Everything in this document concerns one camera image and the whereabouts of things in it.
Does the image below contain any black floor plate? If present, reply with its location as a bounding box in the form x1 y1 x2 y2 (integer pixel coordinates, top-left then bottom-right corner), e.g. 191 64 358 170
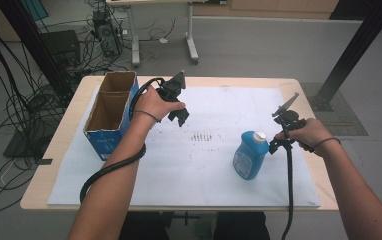
2 129 59 160

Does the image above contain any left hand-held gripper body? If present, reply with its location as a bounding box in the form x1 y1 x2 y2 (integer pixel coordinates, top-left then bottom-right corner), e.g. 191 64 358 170
156 70 187 104

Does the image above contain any person's leg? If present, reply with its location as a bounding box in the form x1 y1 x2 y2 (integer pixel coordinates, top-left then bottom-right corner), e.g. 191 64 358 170
213 211 271 240
118 211 171 240

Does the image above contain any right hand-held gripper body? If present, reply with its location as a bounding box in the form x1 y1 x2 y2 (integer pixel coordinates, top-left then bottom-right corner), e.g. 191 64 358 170
271 92 308 135

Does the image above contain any thin wrist band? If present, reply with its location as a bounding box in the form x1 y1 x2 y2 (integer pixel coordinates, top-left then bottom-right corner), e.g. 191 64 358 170
132 109 162 124
312 136 342 151

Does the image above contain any thin left wrist band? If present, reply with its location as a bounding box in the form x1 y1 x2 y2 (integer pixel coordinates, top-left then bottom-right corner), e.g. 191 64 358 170
132 109 162 124

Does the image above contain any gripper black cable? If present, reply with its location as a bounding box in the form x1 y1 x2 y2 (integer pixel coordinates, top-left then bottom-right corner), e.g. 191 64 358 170
280 128 295 240
79 77 165 205

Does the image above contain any blue panel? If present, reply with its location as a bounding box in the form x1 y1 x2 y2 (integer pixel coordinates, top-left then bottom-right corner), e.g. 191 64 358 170
20 0 50 22

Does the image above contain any blue cardboard box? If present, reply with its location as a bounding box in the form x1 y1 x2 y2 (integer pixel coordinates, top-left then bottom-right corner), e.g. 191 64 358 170
83 70 141 162

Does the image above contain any black metal post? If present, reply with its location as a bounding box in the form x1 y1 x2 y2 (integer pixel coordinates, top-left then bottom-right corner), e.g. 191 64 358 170
0 0 76 102
309 0 382 113

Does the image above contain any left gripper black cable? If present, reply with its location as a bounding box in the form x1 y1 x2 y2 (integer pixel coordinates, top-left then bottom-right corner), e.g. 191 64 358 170
79 77 165 205

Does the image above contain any white table mat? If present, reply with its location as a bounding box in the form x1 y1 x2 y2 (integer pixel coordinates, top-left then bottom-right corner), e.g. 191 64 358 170
47 85 322 208

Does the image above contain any person's right leg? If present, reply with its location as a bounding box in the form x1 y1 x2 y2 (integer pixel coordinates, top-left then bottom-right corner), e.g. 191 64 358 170
213 211 271 240

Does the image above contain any computer tower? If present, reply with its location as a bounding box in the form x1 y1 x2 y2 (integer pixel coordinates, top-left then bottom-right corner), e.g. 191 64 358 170
91 9 124 58

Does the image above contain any person's right hand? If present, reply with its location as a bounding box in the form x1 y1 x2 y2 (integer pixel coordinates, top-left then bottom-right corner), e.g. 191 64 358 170
274 117 334 158

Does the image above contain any thin right wrist band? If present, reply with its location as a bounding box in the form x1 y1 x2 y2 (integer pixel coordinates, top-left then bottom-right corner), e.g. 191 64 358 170
312 136 342 151

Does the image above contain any person's left leg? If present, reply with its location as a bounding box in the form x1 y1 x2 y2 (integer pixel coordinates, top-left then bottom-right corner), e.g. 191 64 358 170
118 211 171 240

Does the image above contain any white desk with legs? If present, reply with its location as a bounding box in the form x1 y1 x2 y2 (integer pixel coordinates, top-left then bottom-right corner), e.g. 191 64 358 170
105 0 229 68

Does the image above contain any black box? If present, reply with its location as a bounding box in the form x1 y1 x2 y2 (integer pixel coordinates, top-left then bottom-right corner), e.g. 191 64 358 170
41 29 82 68

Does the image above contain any tangle of black cables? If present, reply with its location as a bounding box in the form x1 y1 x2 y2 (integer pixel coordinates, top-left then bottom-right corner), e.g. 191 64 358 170
0 0 92 215

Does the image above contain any blue bottle with white cap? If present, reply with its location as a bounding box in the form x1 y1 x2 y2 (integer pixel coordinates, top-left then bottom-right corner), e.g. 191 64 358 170
232 130 270 181

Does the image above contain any wooden cabinet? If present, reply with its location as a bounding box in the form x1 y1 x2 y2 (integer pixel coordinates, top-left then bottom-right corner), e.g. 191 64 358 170
192 0 341 20

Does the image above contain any person's left hand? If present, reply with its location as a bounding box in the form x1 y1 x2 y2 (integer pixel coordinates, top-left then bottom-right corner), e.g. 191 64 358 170
130 84 187 125

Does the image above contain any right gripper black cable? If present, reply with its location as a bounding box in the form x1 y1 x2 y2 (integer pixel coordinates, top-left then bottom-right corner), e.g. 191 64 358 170
280 128 295 240

